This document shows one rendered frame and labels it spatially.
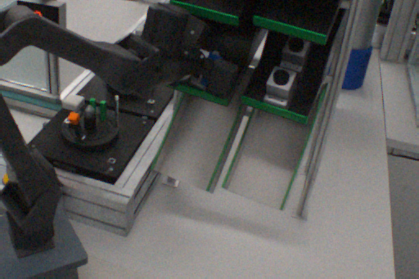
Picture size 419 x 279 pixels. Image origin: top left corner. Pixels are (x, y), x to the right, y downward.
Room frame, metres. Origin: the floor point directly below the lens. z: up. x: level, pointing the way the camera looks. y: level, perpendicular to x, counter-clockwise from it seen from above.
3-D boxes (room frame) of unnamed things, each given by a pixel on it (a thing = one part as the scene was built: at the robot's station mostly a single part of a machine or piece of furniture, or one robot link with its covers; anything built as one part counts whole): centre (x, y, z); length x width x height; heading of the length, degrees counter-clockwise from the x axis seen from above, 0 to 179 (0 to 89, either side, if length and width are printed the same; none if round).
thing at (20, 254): (0.54, 0.20, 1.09); 0.07 x 0.07 x 0.06; 31
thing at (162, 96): (1.21, 0.10, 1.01); 0.24 x 0.24 x 0.13; 73
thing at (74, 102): (1.09, 0.24, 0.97); 0.05 x 0.05 x 0.04; 73
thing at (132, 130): (0.97, 0.18, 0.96); 0.24 x 0.24 x 0.02; 73
